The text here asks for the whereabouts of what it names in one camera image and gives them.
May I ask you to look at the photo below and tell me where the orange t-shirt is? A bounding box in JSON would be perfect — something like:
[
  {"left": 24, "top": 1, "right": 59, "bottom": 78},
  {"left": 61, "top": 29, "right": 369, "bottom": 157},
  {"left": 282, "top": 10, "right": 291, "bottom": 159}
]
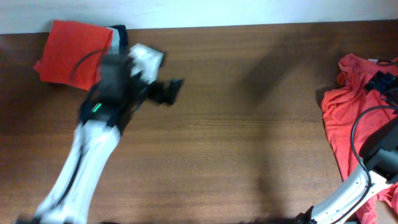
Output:
[{"left": 321, "top": 54, "right": 397, "bottom": 224}]

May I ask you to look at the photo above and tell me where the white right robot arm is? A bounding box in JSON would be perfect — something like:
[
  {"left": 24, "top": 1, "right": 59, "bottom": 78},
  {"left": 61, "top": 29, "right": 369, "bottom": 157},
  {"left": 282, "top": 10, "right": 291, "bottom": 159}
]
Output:
[{"left": 294, "top": 71, "right": 397, "bottom": 224}]

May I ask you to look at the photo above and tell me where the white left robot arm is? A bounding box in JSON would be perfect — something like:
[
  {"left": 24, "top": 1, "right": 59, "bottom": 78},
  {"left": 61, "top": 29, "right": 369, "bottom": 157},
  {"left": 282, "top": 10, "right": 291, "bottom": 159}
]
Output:
[{"left": 16, "top": 52, "right": 183, "bottom": 223}]

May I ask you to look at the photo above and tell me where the folded navy garment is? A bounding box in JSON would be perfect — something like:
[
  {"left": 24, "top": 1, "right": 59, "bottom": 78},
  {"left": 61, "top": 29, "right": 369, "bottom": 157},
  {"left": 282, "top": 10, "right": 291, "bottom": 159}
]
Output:
[{"left": 110, "top": 25, "right": 129, "bottom": 54}]

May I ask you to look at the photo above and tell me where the folded grey garment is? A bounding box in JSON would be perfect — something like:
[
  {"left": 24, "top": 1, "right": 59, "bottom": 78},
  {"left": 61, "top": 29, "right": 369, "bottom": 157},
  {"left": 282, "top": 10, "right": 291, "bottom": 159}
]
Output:
[{"left": 107, "top": 27, "right": 120, "bottom": 54}]

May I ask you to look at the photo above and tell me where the folded orange shirt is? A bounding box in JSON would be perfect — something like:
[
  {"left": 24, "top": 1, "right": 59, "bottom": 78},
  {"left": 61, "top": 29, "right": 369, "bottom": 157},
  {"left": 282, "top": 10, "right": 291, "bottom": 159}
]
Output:
[{"left": 34, "top": 20, "right": 112, "bottom": 90}]

